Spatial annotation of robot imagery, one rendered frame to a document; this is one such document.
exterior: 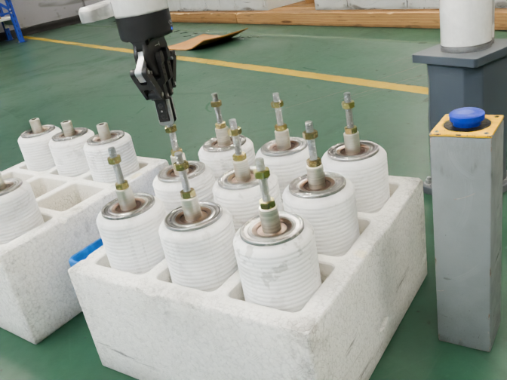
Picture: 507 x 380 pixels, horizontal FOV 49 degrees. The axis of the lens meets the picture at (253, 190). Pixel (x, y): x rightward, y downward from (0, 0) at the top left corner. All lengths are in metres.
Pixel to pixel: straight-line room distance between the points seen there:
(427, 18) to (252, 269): 2.49
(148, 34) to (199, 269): 0.32
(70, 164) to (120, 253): 0.46
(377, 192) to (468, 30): 0.42
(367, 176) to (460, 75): 0.38
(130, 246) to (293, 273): 0.25
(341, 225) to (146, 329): 0.29
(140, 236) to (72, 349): 0.30
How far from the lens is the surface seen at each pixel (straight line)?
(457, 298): 0.80
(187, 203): 0.69
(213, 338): 0.69
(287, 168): 0.84
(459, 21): 1.11
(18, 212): 1.00
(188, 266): 0.69
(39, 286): 1.01
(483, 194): 0.71
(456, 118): 0.69
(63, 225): 1.01
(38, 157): 1.30
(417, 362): 0.82
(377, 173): 0.81
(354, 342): 0.72
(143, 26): 0.77
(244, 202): 0.75
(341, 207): 0.70
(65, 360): 0.98
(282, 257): 0.61
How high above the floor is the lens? 0.56
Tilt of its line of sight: 24 degrees down
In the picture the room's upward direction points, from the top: 11 degrees counter-clockwise
